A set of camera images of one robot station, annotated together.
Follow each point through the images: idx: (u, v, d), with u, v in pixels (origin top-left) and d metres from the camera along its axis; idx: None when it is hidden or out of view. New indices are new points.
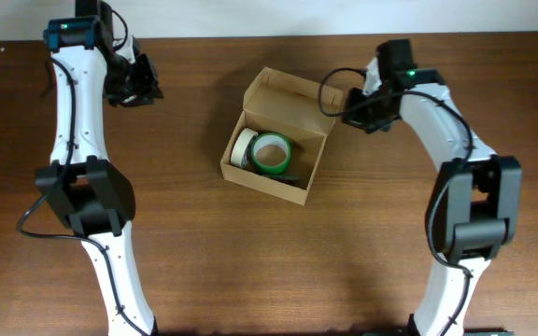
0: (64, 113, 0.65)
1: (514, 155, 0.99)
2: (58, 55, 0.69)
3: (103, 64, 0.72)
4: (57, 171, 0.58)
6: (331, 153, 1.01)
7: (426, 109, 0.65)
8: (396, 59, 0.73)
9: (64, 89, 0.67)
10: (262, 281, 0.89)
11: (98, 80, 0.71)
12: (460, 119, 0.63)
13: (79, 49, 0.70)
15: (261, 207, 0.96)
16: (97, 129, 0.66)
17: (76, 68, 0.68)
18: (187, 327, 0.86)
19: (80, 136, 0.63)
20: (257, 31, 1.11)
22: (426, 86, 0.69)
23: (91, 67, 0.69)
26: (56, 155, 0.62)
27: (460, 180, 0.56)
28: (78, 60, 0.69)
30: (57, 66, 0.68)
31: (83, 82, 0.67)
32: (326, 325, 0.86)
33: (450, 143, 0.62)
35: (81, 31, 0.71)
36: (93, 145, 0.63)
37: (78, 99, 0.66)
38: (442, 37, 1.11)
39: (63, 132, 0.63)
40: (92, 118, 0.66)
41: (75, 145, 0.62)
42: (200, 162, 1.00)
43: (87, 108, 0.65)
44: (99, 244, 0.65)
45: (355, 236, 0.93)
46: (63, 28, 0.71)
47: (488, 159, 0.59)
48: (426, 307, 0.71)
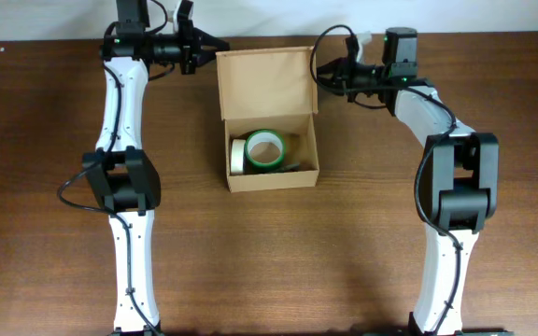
0: (110, 111, 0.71)
1: (514, 157, 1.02)
2: (108, 62, 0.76)
3: (144, 74, 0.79)
4: (101, 157, 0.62)
6: (332, 153, 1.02)
7: (416, 104, 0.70)
8: (398, 53, 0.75)
9: (112, 91, 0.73)
10: (263, 281, 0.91)
11: (140, 86, 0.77)
12: (445, 108, 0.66)
13: (127, 59, 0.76)
15: (261, 206, 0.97)
16: (137, 128, 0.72)
17: (123, 75, 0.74)
18: (188, 327, 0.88)
19: (123, 131, 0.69)
20: (258, 30, 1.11)
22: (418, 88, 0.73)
23: (135, 76, 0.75)
26: (101, 143, 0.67)
27: (441, 148, 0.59)
28: (127, 68, 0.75)
30: (107, 72, 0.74)
31: (129, 87, 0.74)
32: (327, 325, 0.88)
33: (434, 124, 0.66)
35: (130, 40, 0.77)
36: (133, 139, 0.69)
37: (123, 101, 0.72)
38: (441, 37, 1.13)
39: (108, 125, 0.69)
40: (134, 115, 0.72)
41: (117, 136, 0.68)
42: (199, 162, 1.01)
43: (131, 107, 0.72)
44: (123, 220, 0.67)
45: (356, 236, 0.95)
46: (117, 42, 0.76)
47: (468, 135, 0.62)
48: (421, 300, 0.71)
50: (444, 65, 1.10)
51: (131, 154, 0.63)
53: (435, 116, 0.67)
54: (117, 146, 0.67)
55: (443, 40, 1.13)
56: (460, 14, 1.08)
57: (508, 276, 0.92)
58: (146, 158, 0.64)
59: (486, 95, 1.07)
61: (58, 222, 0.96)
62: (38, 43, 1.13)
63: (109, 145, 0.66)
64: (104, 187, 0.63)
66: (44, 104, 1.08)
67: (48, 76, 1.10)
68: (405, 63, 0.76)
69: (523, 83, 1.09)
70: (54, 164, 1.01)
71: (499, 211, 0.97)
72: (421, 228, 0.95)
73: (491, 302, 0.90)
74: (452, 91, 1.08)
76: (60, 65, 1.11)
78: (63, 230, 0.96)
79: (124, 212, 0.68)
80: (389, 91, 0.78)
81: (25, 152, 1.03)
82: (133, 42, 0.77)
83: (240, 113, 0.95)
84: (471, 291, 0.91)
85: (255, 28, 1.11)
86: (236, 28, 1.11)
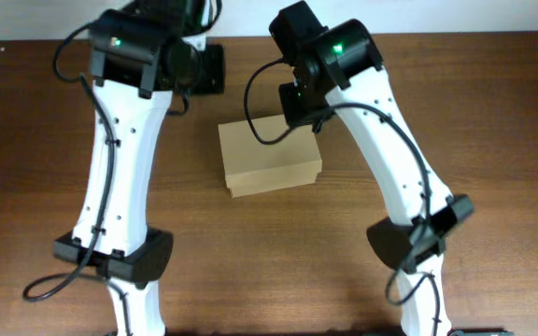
0: (99, 183, 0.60)
1: (515, 157, 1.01)
2: (100, 88, 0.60)
3: (156, 113, 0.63)
4: (78, 256, 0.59)
6: (332, 153, 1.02)
7: (370, 131, 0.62)
8: (297, 29, 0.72)
9: (103, 145, 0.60)
10: (263, 281, 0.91)
11: (148, 131, 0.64)
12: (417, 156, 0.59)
13: (132, 92, 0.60)
15: (261, 207, 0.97)
16: (132, 210, 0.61)
17: (120, 122, 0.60)
18: (188, 327, 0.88)
19: (109, 220, 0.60)
20: (261, 31, 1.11)
22: (360, 76, 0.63)
23: (140, 125, 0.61)
26: (80, 230, 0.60)
27: (420, 243, 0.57)
28: (126, 110, 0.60)
30: (98, 113, 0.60)
31: (126, 145, 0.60)
32: (327, 325, 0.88)
33: (403, 188, 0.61)
35: (138, 45, 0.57)
36: (120, 232, 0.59)
37: (116, 168, 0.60)
38: (443, 37, 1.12)
39: (92, 205, 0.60)
40: (124, 194, 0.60)
41: (101, 230, 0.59)
42: (199, 162, 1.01)
43: (124, 180, 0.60)
44: (119, 289, 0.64)
45: (355, 236, 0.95)
46: (117, 45, 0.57)
47: (444, 205, 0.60)
48: (409, 314, 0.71)
50: (445, 66, 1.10)
51: (115, 264, 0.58)
53: (404, 166, 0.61)
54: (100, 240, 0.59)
55: (444, 40, 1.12)
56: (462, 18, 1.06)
57: (508, 276, 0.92)
58: (136, 264, 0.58)
59: (487, 96, 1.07)
61: (59, 222, 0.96)
62: (38, 43, 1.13)
63: (91, 242, 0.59)
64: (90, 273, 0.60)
66: (44, 105, 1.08)
67: (49, 76, 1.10)
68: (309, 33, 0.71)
69: (524, 83, 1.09)
70: (54, 165, 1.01)
71: (499, 211, 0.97)
72: None
73: (490, 302, 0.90)
74: (453, 91, 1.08)
76: (61, 66, 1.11)
78: (63, 230, 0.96)
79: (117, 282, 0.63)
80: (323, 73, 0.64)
81: (25, 153, 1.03)
82: (144, 48, 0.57)
83: (270, 118, 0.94)
84: (471, 291, 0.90)
85: (258, 29, 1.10)
86: (237, 29, 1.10)
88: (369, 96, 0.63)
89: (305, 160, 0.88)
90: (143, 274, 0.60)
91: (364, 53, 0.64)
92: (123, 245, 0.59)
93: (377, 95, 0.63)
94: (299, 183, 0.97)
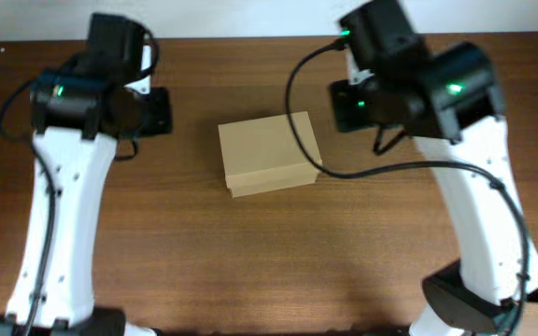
0: (37, 242, 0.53)
1: (515, 157, 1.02)
2: (41, 139, 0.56)
3: (101, 160, 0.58)
4: (13, 328, 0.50)
6: (332, 153, 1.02)
7: (471, 192, 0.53)
8: (387, 39, 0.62)
9: (42, 198, 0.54)
10: (263, 281, 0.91)
11: (93, 180, 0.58)
12: (521, 227, 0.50)
13: (73, 139, 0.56)
15: (261, 207, 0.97)
16: (77, 270, 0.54)
17: (62, 169, 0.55)
18: (188, 327, 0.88)
19: (50, 285, 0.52)
20: (261, 30, 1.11)
22: (471, 124, 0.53)
23: (85, 169, 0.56)
26: (18, 302, 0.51)
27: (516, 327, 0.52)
28: (68, 156, 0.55)
30: (38, 162, 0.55)
31: (69, 192, 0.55)
32: (326, 325, 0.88)
33: (500, 266, 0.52)
35: (76, 96, 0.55)
36: (63, 299, 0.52)
37: (56, 222, 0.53)
38: (445, 36, 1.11)
39: (30, 269, 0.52)
40: (67, 253, 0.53)
41: (42, 297, 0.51)
42: (199, 162, 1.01)
43: (69, 235, 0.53)
44: None
45: (355, 237, 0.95)
46: (58, 93, 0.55)
47: None
48: (430, 324, 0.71)
50: None
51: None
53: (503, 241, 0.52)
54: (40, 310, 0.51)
55: (445, 39, 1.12)
56: (462, 20, 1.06)
57: None
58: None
59: None
61: None
62: (38, 43, 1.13)
63: (28, 314, 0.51)
64: None
66: None
67: None
68: (401, 45, 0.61)
69: (524, 83, 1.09)
70: None
71: None
72: (422, 229, 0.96)
73: None
74: None
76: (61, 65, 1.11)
78: None
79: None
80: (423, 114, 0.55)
81: (24, 153, 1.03)
82: (84, 99, 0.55)
83: (270, 118, 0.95)
84: None
85: (258, 29, 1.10)
86: (237, 28, 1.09)
88: (481, 155, 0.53)
89: (305, 160, 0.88)
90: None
91: (479, 97, 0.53)
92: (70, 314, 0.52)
93: (490, 153, 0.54)
94: (298, 183, 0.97)
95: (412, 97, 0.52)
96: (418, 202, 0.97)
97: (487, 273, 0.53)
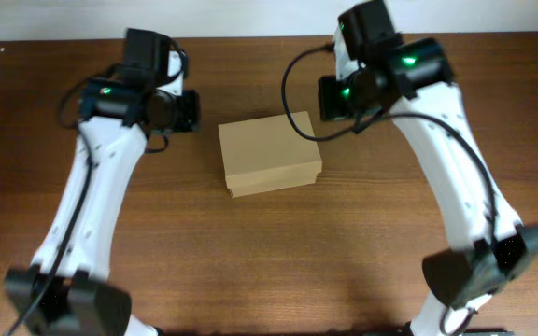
0: (70, 202, 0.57)
1: (515, 157, 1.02)
2: (87, 124, 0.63)
3: (134, 144, 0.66)
4: (34, 277, 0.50)
6: (332, 153, 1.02)
7: (434, 143, 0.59)
8: (371, 33, 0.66)
9: (81, 169, 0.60)
10: (264, 282, 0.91)
11: (123, 163, 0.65)
12: (484, 174, 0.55)
13: (112, 124, 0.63)
15: (261, 207, 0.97)
16: (102, 232, 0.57)
17: (101, 147, 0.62)
18: (188, 327, 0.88)
19: (76, 239, 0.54)
20: (261, 31, 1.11)
22: (430, 89, 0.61)
23: (119, 149, 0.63)
26: (43, 254, 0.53)
27: (483, 276, 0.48)
28: (106, 136, 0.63)
30: (81, 142, 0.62)
31: (105, 163, 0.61)
32: (326, 325, 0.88)
33: (467, 206, 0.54)
35: (120, 93, 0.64)
36: (90, 252, 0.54)
37: (92, 188, 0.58)
38: (443, 37, 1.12)
39: (60, 225, 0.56)
40: (97, 213, 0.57)
41: (67, 248, 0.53)
42: (199, 162, 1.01)
43: (101, 199, 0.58)
44: None
45: (355, 237, 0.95)
46: (104, 92, 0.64)
47: (514, 231, 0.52)
48: (426, 320, 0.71)
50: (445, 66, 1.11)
51: (77, 288, 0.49)
53: (471, 187, 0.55)
54: (65, 261, 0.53)
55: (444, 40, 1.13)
56: (459, 20, 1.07)
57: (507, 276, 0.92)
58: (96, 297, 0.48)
59: (487, 96, 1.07)
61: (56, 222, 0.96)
62: (40, 43, 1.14)
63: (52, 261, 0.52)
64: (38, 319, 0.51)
66: (45, 105, 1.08)
67: (49, 76, 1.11)
68: (384, 39, 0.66)
69: (524, 83, 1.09)
70: (55, 166, 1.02)
71: None
72: (422, 228, 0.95)
73: (491, 302, 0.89)
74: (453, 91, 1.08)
76: (62, 65, 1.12)
78: None
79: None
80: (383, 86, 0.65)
81: (25, 153, 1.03)
82: (125, 100, 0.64)
83: (269, 118, 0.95)
84: None
85: (258, 29, 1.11)
86: (237, 28, 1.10)
88: (442, 110, 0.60)
89: (303, 162, 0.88)
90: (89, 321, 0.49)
91: (436, 71, 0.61)
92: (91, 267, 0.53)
93: (450, 110, 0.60)
94: (297, 184, 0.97)
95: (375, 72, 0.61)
96: (418, 202, 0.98)
97: (461, 220, 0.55)
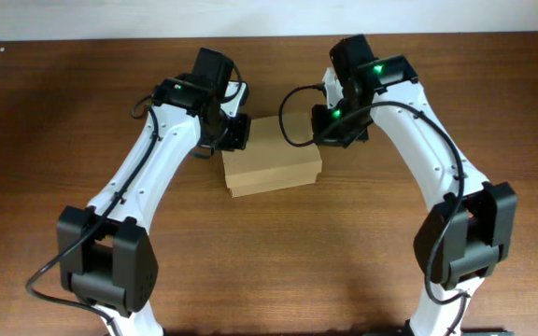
0: (131, 164, 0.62)
1: (515, 155, 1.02)
2: (158, 107, 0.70)
3: (192, 134, 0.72)
4: (86, 218, 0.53)
6: (331, 155, 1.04)
7: (405, 123, 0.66)
8: (352, 56, 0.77)
9: (147, 140, 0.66)
10: (264, 281, 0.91)
11: (180, 147, 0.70)
12: (447, 142, 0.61)
13: (180, 112, 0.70)
15: (261, 207, 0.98)
16: (151, 195, 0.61)
17: (166, 126, 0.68)
18: (186, 327, 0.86)
19: (132, 193, 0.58)
20: (261, 32, 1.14)
22: (396, 87, 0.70)
23: (180, 132, 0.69)
26: (97, 200, 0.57)
27: (455, 223, 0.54)
28: (172, 119, 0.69)
30: (150, 118, 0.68)
31: (167, 139, 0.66)
32: (327, 325, 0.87)
33: (435, 170, 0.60)
35: (191, 91, 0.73)
36: (140, 206, 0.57)
37: (151, 157, 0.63)
38: (436, 37, 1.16)
39: (117, 181, 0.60)
40: (153, 176, 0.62)
41: (122, 199, 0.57)
42: (201, 164, 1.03)
43: (157, 166, 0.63)
44: (106, 314, 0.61)
45: (355, 236, 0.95)
46: (176, 88, 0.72)
47: (481, 188, 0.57)
48: (423, 315, 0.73)
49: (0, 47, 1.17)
50: (442, 64, 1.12)
51: (120, 237, 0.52)
53: (439, 156, 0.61)
54: (117, 209, 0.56)
55: (438, 40, 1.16)
56: (445, 17, 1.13)
57: (507, 276, 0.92)
58: (142, 243, 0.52)
59: (485, 95, 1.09)
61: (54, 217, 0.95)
62: (45, 44, 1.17)
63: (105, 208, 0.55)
64: (75, 265, 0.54)
66: (45, 103, 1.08)
67: (50, 75, 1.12)
68: (363, 62, 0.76)
69: (522, 82, 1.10)
70: (54, 163, 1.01)
71: None
72: None
73: (491, 302, 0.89)
74: (451, 90, 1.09)
76: (63, 64, 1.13)
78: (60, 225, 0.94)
79: (103, 306, 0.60)
80: (361, 86, 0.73)
81: (24, 149, 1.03)
82: (191, 97, 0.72)
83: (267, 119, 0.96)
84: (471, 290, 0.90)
85: (258, 29, 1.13)
86: (238, 27, 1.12)
88: (403, 99, 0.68)
89: (302, 161, 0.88)
90: (121, 270, 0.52)
91: (401, 78, 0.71)
92: (137, 217, 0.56)
93: (412, 98, 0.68)
94: (295, 183, 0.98)
95: (354, 82, 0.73)
96: (417, 202, 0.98)
97: (432, 183, 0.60)
